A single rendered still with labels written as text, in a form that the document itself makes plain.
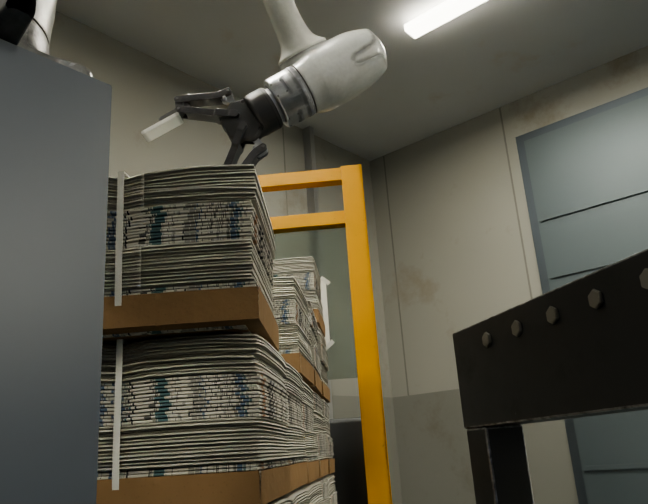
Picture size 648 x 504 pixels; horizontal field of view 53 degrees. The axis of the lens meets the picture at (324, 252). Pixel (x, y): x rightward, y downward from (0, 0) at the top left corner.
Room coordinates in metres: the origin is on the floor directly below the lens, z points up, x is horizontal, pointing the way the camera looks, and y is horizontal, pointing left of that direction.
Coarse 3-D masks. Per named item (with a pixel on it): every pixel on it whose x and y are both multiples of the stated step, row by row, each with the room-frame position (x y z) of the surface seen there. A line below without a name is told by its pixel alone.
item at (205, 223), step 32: (160, 192) 0.84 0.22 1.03; (192, 192) 0.84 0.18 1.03; (224, 192) 0.84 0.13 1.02; (256, 192) 0.85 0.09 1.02; (160, 224) 0.83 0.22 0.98; (192, 224) 0.83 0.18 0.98; (224, 224) 0.83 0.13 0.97; (256, 224) 0.89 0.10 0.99; (160, 256) 0.83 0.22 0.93; (192, 256) 0.83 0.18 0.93; (224, 256) 0.83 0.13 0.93; (256, 256) 0.88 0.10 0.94; (160, 288) 0.83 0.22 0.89; (192, 288) 0.83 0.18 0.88; (256, 320) 0.84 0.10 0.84
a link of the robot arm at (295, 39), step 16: (272, 0) 0.97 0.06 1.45; (288, 0) 0.98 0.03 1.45; (272, 16) 1.00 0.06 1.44; (288, 16) 1.00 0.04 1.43; (288, 32) 1.02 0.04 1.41; (304, 32) 1.02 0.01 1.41; (288, 48) 1.03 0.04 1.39; (304, 48) 1.01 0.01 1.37; (288, 64) 1.04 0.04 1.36; (320, 112) 1.10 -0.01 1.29
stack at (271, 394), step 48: (192, 336) 0.87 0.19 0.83; (240, 336) 0.86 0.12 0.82; (144, 384) 0.87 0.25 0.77; (192, 384) 0.87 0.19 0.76; (240, 384) 0.87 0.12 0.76; (288, 384) 1.21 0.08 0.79; (144, 432) 0.87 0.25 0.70; (192, 432) 0.87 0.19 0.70; (240, 432) 0.86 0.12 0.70; (288, 432) 1.17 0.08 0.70
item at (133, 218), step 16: (112, 192) 0.84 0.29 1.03; (128, 192) 0.84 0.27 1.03; (112, 208) 0.84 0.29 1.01; (128, 208) 0.84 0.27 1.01; (112, 224) 0.84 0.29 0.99; (128, 224) 0.84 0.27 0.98; (112, 240) 0.84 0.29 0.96; (128, 240) 0.83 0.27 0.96; (112, 256) 0.83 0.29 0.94; (128, 256) 0.83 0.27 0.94; (112, 272) 0.83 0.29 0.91; (128, 272) 0.83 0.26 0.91; (112, 288) 0.83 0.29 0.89; (128, 288) 0.83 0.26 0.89; (112, 336) 0.86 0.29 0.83; (128, 336) 0.86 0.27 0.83; (144, 336) 0.87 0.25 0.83
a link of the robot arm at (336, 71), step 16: (352, 32) 0.92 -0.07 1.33; (368, 32) 0.92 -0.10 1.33; (320, 48) 0.92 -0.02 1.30; (336, 48) 0.91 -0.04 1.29; (352, 48) 0.91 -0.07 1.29; (368, 48) 0.92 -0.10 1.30; (304, 64) 0.92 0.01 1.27; (320, 64) 0.91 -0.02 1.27; (336, 64) 0.91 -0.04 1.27; (352, 64) 0.92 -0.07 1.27; (368, 64) 0.93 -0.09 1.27; (384, 64) 0.94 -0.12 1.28; (304, 80) 0.92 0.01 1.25; (320, 80) 0.92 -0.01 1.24; (336, 80) 0.92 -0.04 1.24; (352, 80) 0.93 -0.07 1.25; (368, 80) 0.95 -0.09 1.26; (320, 96) 0.94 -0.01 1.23; (336, 96) 0.95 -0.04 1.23; (352, 96) 0.97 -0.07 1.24
